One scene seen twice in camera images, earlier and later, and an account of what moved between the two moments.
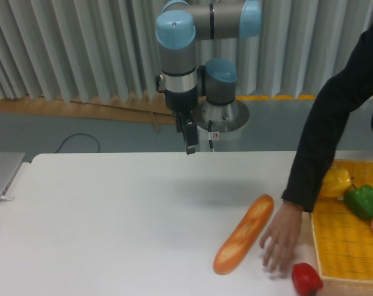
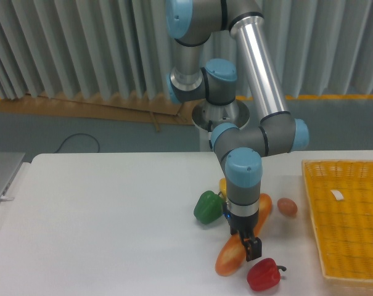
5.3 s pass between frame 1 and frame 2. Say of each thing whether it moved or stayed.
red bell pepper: moved
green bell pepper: moved
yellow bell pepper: moved
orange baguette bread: stayed
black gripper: moved
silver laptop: stayed
